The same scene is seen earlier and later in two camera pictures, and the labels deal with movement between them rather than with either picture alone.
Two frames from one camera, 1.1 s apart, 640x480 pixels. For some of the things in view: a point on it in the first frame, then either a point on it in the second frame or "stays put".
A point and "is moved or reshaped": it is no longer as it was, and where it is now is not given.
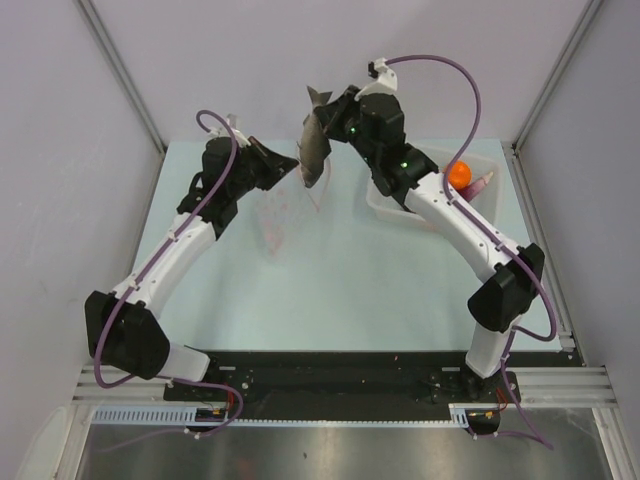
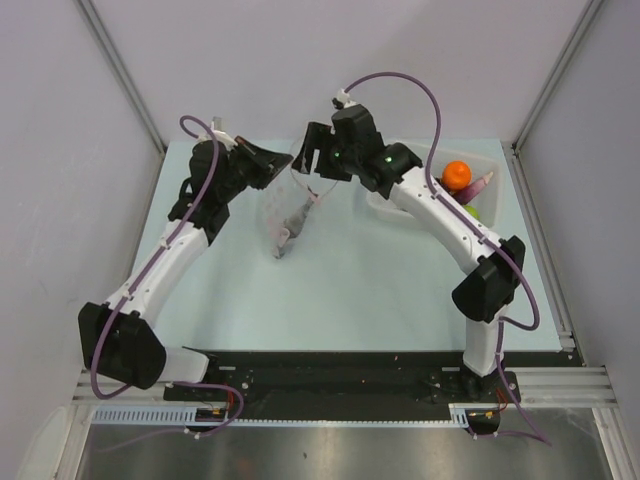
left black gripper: [273, 164] stays put
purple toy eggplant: [472, 190] stays put
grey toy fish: [313, 142] is moved or reshaped
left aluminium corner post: [111, 49] stays put
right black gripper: [332, 115] → [320, 137]
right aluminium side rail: [564, 331] stays put
